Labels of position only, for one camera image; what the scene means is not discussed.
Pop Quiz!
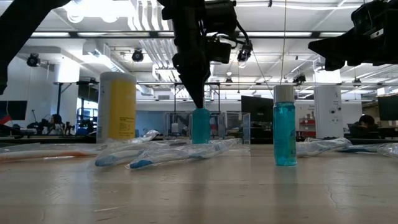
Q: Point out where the white square column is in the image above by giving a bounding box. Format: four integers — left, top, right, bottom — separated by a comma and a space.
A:
313, 85, 345, 139

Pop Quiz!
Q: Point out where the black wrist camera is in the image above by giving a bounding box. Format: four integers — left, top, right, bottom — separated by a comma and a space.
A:
205, 36, 233, 65
351, 1, 391, 40

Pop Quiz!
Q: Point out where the yellow white wipes canister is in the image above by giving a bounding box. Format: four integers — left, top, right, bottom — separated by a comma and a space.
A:
96, 71, 137, 144

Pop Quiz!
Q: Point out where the clear acrylic organizer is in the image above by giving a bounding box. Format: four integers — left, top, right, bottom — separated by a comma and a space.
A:
164, 111, 251, 146

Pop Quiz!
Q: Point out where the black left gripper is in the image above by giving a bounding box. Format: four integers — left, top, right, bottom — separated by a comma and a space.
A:
158, 0, 239, 108

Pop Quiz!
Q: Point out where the blue toothbrush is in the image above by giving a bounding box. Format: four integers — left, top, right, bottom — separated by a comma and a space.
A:
377, 142, 398, 159
116, 129, 193, 151
295, 137, 353, 158
337, 143, 388, 153
94, 143, 187, 168
126, 138, 242, 170

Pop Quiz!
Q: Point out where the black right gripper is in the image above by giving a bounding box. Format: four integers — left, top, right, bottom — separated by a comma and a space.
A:
308, 27, 398, 72

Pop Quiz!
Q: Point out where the red shelf unit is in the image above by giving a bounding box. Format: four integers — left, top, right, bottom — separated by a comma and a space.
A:
298, 117, 317, 139

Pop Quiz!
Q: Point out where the person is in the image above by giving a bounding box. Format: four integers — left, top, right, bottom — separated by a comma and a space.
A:
349, 114, 379, 139
46, 113, 65, 135

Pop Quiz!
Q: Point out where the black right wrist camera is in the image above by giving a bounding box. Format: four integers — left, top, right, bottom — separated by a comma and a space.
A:
351, 1, 391, 40

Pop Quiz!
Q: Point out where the black aluminium table frame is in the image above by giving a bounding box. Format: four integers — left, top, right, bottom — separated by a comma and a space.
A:
0, 134, 398, 146

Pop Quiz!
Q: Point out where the black hanging overhead camera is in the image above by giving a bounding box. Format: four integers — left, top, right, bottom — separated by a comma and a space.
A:
238, 40, 253, 63

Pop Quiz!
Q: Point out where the thin hanging cable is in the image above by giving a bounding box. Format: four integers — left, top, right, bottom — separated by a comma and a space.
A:
279, 0, 287, 85

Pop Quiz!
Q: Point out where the black wall screen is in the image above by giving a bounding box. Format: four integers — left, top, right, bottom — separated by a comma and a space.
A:
0, 100, 28, 121

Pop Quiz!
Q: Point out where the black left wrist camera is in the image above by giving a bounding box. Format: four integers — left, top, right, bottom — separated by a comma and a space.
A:
205, 36, 233, 65

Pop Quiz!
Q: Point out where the black desk monitor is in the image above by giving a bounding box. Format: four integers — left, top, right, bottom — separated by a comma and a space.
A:
377, 95, 398, 121

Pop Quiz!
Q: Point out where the teal mouthwash bottle white cap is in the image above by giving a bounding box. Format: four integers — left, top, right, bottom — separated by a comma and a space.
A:
192, 107, 211, 145
272, 85, 298, 167

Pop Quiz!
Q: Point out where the black standing monitor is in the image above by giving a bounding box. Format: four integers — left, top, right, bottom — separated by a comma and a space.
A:
241, 95, 274, 144

